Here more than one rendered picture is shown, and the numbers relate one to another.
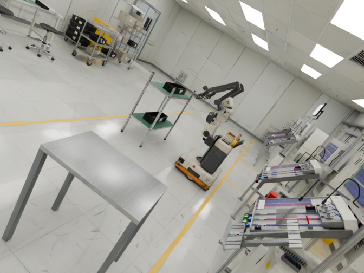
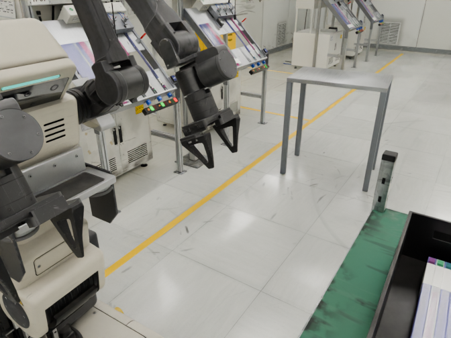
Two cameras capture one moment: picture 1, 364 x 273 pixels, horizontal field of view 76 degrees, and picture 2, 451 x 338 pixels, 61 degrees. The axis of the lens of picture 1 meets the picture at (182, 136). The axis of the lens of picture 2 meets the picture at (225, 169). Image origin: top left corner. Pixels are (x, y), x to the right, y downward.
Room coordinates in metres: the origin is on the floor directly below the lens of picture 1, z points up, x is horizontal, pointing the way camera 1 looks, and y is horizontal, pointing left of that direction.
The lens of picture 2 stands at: (4.26, 0.36, 1.46)
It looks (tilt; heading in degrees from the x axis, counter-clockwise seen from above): 27 degrees down; 199
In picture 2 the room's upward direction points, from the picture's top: straight up
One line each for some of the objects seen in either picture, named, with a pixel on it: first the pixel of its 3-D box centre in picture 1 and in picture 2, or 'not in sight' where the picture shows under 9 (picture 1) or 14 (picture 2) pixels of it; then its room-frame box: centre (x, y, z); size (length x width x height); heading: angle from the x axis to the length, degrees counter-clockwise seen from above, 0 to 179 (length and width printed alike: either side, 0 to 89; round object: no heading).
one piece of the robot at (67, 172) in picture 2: (213, 116); (53, 207); (3.70, -0.24, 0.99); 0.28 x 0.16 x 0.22; 167
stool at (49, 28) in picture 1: (45, 40); not in sight; (4.49, 3.34, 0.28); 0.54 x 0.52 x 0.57; 98
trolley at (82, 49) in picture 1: (96, 44); not in sight; (6.01, 3.16, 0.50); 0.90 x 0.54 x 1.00; 0
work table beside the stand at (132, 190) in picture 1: (86, 212); (333, 126); (1.27, 0.26, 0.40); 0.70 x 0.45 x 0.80; 83
